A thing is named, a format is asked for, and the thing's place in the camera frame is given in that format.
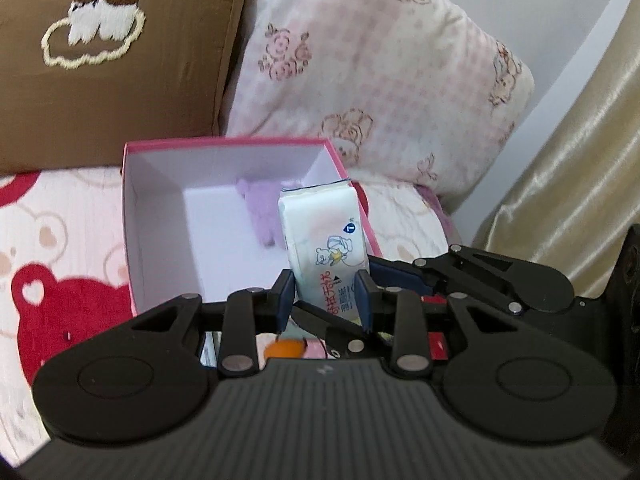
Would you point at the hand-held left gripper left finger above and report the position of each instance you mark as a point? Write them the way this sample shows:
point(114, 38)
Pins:
point(286, 300)

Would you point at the brown embroidered pillow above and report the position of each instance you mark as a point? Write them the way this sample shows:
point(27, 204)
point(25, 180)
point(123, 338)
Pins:
point(125, 95)

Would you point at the pink checked pillow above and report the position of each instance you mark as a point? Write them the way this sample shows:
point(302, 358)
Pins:
point(390, 70)

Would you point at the pink cardboard box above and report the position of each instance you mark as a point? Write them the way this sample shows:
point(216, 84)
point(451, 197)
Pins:
point(165, 220)

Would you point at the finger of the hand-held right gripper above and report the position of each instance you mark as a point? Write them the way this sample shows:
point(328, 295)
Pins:
point(340, 332)
point(400, 272)

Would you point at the red bear printed blanket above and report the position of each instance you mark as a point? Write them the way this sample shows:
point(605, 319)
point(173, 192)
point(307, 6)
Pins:
point(60, 270)

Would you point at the white bear-print tissue pack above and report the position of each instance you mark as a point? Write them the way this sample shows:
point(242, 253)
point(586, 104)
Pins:
point(320, 230)

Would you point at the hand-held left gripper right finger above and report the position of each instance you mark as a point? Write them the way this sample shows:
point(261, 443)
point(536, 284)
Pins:
point(362, 300)

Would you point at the orange round object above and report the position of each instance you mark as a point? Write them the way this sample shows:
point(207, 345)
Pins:
point(285, 349)

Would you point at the gold satin curtain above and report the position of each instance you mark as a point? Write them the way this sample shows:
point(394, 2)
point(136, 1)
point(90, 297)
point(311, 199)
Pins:
point(585, 170)

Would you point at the purple plush bear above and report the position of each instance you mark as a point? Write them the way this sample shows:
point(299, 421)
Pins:
point(257, 210)

